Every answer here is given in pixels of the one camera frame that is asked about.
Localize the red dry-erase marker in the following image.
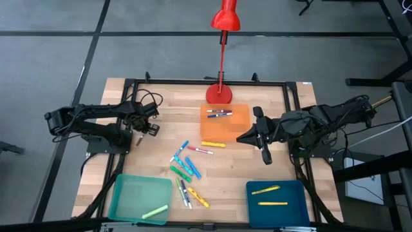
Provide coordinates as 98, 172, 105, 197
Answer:
186, 146, 214, 155

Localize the orange translucent tray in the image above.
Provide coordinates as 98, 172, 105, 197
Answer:
199, 103, 252, 142

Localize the green translucent tray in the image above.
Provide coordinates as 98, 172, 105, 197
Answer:
107, 173, 174, 226

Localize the light green highlighter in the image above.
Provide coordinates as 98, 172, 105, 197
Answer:
141, 204, 169, 220

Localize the white cable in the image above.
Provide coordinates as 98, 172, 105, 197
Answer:
346, 115, 412, 150

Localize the yellow power cable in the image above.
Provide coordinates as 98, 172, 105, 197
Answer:
372, 95, 394, 109

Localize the black stand foot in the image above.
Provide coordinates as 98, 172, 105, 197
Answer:
297, 0, 315, 16

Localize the green dry-erase marker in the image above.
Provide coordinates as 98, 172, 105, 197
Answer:
175, 177, 189, 208

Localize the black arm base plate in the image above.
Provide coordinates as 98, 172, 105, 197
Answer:
86, 124, 133, 155
289, 138, 335, 159

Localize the blue highlighter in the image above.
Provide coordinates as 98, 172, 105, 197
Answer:
185, 156, 202, 180

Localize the black furniture foot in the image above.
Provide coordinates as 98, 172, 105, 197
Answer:
0, 140, 26, 155

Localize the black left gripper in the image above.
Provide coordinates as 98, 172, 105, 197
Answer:
127, 101, 161, 147

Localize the blue plastic tray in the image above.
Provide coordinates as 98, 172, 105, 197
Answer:
245, 180, 311, 229

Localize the white box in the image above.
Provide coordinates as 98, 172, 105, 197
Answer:
343, 157, 386, 206

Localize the black aluminium rig frame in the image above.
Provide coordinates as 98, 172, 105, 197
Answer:
72, 71, 344, 232

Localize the black desk stand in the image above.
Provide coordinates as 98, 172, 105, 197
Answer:
346, 0, 412, 88

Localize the thick yellow highlighter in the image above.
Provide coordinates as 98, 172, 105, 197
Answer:
187, 186, 211, 209

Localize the teal highlighter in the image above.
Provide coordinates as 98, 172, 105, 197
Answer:
173, 155, 194, 177

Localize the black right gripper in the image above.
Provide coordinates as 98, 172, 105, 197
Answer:
237, 106, 291, 166

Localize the yellow Sharpie highlighter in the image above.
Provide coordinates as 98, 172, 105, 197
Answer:
201, 140, 227, 149

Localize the red desk lamp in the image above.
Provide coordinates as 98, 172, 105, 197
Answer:
205, 0, 241, 105

